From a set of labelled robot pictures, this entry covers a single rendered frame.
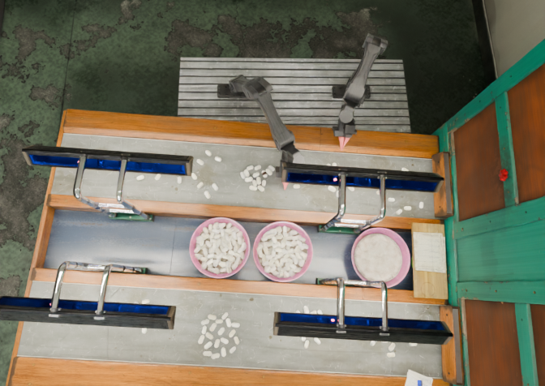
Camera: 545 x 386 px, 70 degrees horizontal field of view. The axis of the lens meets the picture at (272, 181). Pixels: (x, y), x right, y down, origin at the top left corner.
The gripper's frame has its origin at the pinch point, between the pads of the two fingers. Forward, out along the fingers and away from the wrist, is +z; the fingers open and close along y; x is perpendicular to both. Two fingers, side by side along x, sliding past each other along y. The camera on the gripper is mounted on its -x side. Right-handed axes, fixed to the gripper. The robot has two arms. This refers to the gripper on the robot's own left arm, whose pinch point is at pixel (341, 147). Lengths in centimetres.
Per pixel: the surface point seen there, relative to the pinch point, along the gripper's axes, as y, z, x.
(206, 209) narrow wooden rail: -59, 29, -13
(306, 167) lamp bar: -18.8, -2.3, -30.4
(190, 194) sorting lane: -68, 25, -6
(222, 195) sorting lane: -53, 25, -6
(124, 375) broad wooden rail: -86, 83, -58
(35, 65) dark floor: -199, -4, 116
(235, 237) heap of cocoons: -45, 39, -18
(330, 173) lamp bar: -9.6, -1.3, -32.0
